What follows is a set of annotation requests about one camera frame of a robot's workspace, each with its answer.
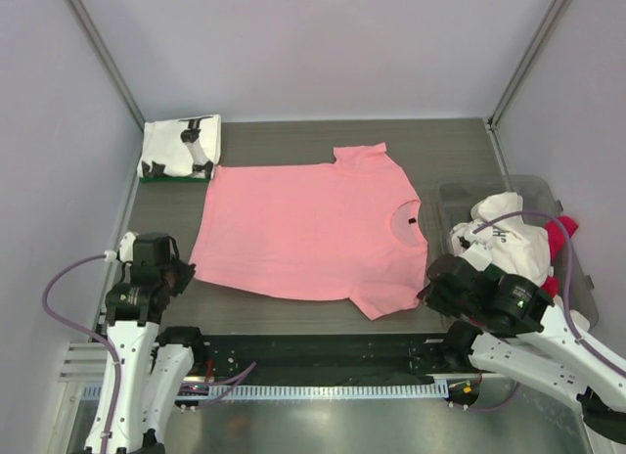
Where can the magenta crumpled t shirt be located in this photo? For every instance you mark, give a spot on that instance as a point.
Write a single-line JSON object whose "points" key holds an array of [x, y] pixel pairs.
{"points": [[557, 230]]}

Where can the folded white printed t shirt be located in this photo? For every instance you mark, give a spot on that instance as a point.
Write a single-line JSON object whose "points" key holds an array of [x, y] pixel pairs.
{"points": [[186, 148]]}

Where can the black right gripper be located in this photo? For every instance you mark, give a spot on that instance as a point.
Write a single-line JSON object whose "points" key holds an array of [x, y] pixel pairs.
{"points": [[429, 295]]}

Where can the aluminium frame post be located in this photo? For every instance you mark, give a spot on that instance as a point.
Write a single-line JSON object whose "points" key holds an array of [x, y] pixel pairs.
{"points": [[104, 56], [537, 44]]}

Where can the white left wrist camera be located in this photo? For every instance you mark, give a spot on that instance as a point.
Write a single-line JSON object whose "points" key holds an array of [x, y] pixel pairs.
{"points": [[126, 247]]}

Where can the white crumpled t shirt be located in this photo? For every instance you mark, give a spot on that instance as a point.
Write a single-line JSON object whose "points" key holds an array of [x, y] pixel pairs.
{"points": [[516, 246]]}

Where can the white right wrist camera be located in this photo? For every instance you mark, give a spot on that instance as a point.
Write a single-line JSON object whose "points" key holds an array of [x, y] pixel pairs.
{"points": [[478, 256]]}

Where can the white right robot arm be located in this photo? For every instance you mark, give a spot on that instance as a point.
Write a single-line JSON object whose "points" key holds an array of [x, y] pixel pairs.
{"points": [[507, 325]]}

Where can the white slotted cable duct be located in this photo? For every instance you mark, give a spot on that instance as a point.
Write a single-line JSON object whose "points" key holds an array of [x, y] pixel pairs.
{"points": [[439, 389]]}

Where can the folded green t shirt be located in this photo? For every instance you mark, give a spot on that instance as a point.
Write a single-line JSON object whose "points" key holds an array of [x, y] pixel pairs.
{"points": [[173, 179]]}

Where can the pink t shirt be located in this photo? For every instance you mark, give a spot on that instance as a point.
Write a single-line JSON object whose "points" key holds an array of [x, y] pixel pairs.
{"points": [[341, 230]]}

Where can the clear plastic bin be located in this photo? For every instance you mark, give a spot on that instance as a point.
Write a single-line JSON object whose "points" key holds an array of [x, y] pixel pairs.
{"points": [[455, 196]]}

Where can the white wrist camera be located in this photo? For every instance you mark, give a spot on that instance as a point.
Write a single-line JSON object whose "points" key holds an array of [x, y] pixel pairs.
{"points": [[126, 247], [478, 256]]}

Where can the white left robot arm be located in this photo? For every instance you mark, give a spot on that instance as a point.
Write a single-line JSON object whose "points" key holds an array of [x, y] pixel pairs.
{"points": [[145, 365]]}

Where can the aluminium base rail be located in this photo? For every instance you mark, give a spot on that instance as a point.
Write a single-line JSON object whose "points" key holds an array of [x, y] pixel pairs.
{"points": [[84, 362]]}

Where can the right aluminium frame post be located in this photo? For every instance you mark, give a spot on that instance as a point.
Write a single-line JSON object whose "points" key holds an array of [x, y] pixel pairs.
{"points": [[537, 44]]}

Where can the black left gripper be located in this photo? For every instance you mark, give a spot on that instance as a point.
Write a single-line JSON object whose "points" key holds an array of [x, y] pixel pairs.
{"points": [[186, 271]]}

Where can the left aluminium frame post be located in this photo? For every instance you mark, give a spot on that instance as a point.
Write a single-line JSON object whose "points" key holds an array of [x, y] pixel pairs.
{"points": [[104, 56]]}

